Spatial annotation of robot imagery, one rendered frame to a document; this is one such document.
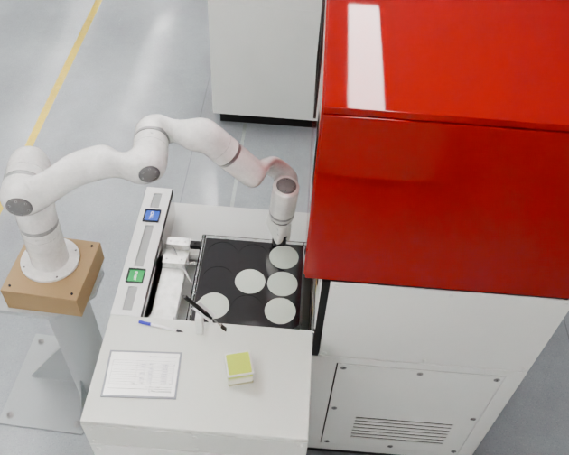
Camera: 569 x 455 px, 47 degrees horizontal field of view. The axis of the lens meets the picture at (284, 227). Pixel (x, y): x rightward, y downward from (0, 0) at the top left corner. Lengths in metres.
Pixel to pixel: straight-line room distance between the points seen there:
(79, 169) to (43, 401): 1.40
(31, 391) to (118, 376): 1.20
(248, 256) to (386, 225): 0.75
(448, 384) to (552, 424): 0.98
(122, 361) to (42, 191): 0.53
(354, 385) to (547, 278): 0.79
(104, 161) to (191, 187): 1.87
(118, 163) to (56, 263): 0.52
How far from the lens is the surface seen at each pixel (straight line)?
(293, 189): 2.00
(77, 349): 2.63
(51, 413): 3.04
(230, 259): 2.24
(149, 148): 1.84
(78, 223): 3.65
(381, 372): 2.22
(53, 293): 2.22
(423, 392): 2.35
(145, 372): 1.95
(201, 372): 1.93
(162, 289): 2.21
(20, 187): 1.96
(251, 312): 2.11
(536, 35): 1.72
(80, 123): 4.25
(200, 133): 1.83
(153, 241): 2.23
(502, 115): 1.44
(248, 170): 1.91
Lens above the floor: 2.66
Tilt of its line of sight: 49 degrees down
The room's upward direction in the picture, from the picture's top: 4 degrees clockwise
